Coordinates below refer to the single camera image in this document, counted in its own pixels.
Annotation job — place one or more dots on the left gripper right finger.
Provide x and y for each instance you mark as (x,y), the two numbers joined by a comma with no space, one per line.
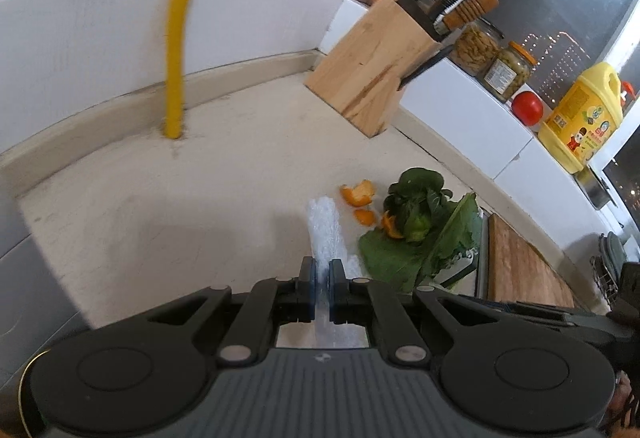
(375,306)

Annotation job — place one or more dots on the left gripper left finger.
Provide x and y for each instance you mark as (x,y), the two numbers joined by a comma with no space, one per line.
(269,304)

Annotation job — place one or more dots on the large dark green leaf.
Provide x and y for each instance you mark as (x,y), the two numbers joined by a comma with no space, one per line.
(391,261)

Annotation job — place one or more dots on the orange peel piece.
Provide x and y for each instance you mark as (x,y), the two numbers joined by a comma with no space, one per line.
(389,227)
(359,196)
(366,217)

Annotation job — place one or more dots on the green white carton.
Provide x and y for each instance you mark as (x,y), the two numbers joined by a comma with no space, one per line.
(458,268)

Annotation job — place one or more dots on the dark bok choy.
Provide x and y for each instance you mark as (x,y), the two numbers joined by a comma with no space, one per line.
(420,203)

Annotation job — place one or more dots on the black trash bin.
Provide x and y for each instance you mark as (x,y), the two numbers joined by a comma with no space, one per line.
(34,424)

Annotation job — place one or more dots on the person's right hand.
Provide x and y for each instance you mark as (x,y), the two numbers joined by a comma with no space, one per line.
(622,415)

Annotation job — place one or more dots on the wooden cutting board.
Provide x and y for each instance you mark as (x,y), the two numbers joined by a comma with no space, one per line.
(517,273)

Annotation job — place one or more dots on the small green leaf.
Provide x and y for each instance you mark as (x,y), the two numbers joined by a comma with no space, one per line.
(458,236)

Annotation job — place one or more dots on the dark cloth on rack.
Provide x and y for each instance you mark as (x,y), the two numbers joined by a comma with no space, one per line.
(612,257)

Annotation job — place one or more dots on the small steel pot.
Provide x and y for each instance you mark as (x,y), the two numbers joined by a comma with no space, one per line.
(597,191)

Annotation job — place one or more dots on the wooden knife block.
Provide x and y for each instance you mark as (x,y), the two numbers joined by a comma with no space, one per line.
(360,77)

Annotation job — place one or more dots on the red tomato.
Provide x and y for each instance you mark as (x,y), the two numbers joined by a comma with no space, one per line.
(528,108)

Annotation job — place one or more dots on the yellow dish soap bottle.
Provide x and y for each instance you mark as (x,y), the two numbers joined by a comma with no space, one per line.
(585,118)

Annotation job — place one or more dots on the pickle jar orange lid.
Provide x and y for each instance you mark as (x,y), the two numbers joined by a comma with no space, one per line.
(508,72)

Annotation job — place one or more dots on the pickle jar dark lid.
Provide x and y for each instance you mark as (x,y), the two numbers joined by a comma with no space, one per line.
(476,47)

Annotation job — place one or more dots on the yellow vertical pipe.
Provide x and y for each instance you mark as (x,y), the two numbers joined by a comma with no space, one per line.
(175,26)

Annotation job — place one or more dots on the wooden handled knife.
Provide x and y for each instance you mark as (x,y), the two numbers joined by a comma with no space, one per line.
(463,13)

